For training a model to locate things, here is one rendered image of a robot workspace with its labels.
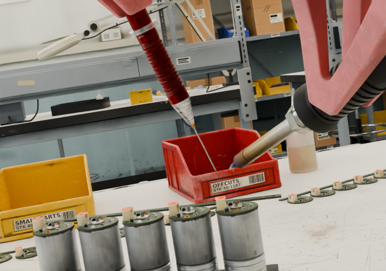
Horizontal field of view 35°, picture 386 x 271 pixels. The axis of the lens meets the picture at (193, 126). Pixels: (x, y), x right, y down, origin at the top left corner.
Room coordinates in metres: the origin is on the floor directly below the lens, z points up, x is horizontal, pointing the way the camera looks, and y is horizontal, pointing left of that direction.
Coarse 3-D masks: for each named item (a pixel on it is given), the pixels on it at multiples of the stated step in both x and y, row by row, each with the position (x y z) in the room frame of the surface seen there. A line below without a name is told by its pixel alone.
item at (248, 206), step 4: (228, 204) 0.35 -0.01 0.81; (232, 204) 0.35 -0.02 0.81; (244, 204) 0.35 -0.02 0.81; (248, 204) 0.34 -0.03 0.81; (252, 204) 0.34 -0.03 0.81; (256, 204) 0.34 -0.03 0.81; (216, 208) 0.35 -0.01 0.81; (224, 208) 0.34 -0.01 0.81; (228, 208) 0.34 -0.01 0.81; (240, 208) 0.34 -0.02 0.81; (244, 208) 0.34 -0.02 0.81; (248, 208) 0.34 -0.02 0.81; (252, 208) 0.34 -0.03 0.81; (256, 208) 0.34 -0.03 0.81; (216, 212) 0.34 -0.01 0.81; (220, 212) 0.34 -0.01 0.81; (224, 212) 0.34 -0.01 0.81; (228, 212) 0.33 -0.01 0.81; (232, 212) 0.33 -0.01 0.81; (236, 212) 0.33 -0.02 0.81; (240, 212) 0.33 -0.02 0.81; (244, 212) 0.33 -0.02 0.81
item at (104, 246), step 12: (108, 228) 0.35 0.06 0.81; (84, 240) 0.35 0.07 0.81; (96, 240) 0.34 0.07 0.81; (108, 240) 0.35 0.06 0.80; (120, 240) 0.35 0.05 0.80; (84, 252) 0.35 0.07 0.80; (96, 252) 0.34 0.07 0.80; (108, 252) 0.35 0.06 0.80; (120, 252) 0.35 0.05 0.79; (84, 264) 0.35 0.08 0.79; (96, 264) 0.34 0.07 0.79; (108, 264) 0.34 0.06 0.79; (120, 264) 0.35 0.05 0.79
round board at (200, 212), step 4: (184, 208) 0.35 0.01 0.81; (196, 208) 0.35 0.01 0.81; (200, 208) 0.35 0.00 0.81; (204, 208) 0.35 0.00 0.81; (208, 208) 0.35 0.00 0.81; (180, 212) 0.35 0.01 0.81; (196, 212) 0.34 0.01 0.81; (200, 212) 0.34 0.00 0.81; (204, 212) 0.34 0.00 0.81; (208, 212) 0.34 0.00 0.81; (168, 216) 0.35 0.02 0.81; (172, 216) 0.34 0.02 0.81; (176, 216) 0.34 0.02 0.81; (180, 216) 0.34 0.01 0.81; (192, 216) 0.34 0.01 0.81; (196, 216) 0.34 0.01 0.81; (200, 216) 0.34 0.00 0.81; (176, 220) 0.34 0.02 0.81; (180, 220) 0.34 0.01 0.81
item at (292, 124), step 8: (288, 112) 0.28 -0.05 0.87; (288, 120) 0.28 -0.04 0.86; (296, 120) 0.28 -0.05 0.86; (280, 128) 0.29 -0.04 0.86; (288, 128) 0.29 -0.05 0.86; (296, 128) 0.28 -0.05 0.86; (304, 128) 0.28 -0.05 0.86; (264, 136) 0.30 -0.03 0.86; (272, 136) 0.30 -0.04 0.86; (280, 136) 0.29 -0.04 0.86; (288, 136) 0.29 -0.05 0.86; (256, 144) 0.31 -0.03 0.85; (264, 144) 0.30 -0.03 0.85; (272, 144) 0.30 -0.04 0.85; (240, 152) 0.32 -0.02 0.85; (248, 152) 0.31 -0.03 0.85; (256, 152) 0.31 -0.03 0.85; (264, 152) 0.31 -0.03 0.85; (240, 160) 0.32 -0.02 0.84; (248, 160) 0.32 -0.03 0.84
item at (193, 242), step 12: (204, 216) 0.34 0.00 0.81; (180, 228) 0.34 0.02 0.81; (192, 228) 0.34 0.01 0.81; (204, 228) 0.34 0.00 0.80; (180, 240) 0.34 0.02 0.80; (192, 240) 0.34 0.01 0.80; (204, 240) 0.34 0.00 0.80; (180, 252) 0.34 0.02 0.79; (192, 252) 0.34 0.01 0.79; (204, 252) 0.34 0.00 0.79; (180, 264) 0.34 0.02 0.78; (192, 264) 0.34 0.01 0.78; (204, 264) 0.34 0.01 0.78; (216, 264) 0.34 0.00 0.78
